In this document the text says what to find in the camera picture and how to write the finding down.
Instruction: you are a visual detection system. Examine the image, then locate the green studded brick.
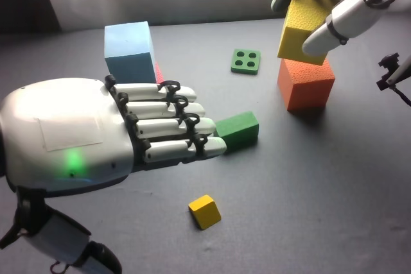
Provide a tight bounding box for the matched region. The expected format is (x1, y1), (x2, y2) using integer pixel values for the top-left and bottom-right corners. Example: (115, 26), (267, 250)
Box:
(230, 49), (261, 76)

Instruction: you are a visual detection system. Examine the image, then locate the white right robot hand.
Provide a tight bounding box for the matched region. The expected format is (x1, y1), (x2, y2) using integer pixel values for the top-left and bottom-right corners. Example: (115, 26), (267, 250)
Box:
(270, 0), (411, 56)

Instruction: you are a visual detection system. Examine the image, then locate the grey table cloth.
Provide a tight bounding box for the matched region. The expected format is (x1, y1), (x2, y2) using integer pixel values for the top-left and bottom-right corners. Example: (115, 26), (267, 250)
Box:
(0, 13), (411, 274)

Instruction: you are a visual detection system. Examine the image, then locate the large yellow cube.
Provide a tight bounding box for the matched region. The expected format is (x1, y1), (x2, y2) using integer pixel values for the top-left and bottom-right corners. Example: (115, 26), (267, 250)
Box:
(277, 0), (341, 66)

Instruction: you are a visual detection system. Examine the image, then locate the small yellow cube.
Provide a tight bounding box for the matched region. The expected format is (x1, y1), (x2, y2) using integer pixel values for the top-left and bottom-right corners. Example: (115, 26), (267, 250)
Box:
(188, 194), (222, 230)

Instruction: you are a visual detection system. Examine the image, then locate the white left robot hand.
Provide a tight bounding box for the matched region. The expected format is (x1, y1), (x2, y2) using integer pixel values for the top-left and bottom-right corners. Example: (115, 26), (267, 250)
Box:
(0, 74), (228, 274)

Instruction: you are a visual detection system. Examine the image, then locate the large light blue cube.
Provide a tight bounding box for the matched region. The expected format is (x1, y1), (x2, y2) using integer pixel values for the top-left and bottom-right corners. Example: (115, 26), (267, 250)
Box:
(104, 21), (157, 84)

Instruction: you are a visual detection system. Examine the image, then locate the large orange cube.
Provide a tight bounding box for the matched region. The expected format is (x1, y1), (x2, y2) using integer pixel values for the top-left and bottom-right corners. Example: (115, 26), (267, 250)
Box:
(276, 57), (336, 112)

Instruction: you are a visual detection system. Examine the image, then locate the large red cube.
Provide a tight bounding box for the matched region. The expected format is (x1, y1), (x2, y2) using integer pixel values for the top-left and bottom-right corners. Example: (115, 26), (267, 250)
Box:
(154, 62), (166, 85)

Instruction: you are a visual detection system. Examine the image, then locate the green rectangular block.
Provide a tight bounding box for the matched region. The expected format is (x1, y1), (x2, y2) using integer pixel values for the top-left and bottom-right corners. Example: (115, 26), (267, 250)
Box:
(214, 111), (259, 153)

